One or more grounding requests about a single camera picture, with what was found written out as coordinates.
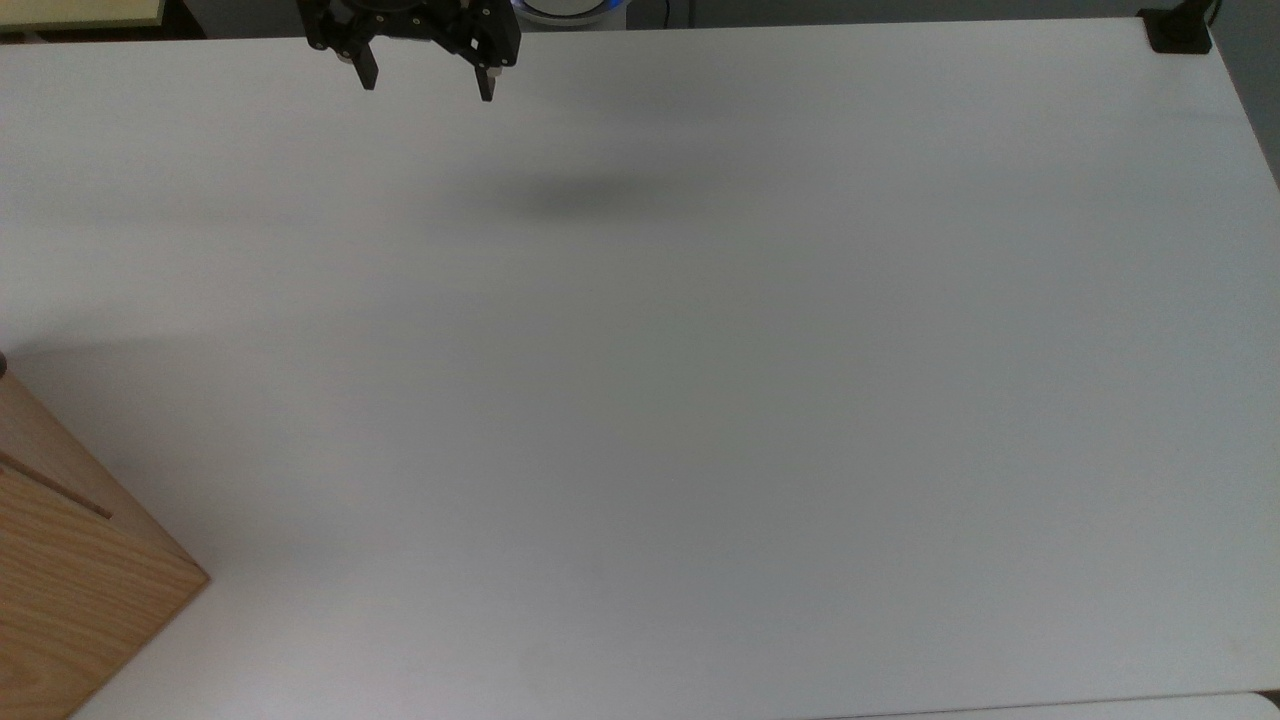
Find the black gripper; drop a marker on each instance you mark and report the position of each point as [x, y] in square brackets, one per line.
[400, 18]

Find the wooden drawer cabinet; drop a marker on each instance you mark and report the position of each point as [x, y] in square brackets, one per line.
[70, 600]

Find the pale yellow board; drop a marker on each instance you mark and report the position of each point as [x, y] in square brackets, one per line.
[80, 12]

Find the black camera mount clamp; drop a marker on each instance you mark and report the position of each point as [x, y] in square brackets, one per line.
[1178, 35]

